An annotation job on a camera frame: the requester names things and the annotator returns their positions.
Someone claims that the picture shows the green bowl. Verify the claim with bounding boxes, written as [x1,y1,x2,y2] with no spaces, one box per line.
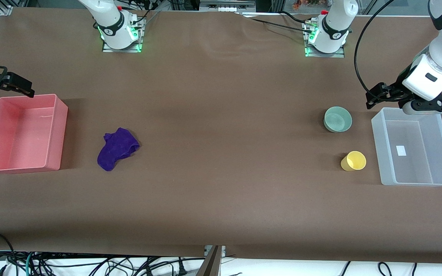
[323,106,353,133]

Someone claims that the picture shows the yellow cup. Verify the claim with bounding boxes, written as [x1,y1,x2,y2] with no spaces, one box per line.
[340,150,367,172]

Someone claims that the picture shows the purple cloth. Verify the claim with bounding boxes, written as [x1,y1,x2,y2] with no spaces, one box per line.
[97,127,140,172]

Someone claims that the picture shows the pink plastic bin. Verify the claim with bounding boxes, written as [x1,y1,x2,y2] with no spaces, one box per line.
[0,94,69,173]

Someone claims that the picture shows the clear plastic bin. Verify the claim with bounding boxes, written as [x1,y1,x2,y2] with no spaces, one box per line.
[371,107,442,187]

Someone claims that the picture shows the orange background items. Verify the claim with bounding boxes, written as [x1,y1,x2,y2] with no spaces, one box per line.
[292,0,331,10]

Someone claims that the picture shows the brown table cover sheet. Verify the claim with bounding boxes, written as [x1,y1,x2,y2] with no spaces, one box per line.
[0,7,442,265]

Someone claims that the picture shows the white power strip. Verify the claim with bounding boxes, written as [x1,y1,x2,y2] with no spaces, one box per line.
[200,0,256,12]

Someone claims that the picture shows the short black base cable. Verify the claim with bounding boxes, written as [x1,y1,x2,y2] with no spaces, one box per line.
[280,11,310,25]

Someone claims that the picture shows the long black base cable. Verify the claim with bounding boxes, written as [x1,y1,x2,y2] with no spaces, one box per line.
[240,12,314,35]

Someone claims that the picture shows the black base cable bundle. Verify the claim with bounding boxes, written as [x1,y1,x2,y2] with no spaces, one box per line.
[121,0,162,28]

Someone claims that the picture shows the teal cable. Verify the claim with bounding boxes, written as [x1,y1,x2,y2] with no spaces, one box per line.
[24,252,35,276]

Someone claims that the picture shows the tangled black floor cables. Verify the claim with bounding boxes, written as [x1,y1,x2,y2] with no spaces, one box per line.
[33,255,206,276]

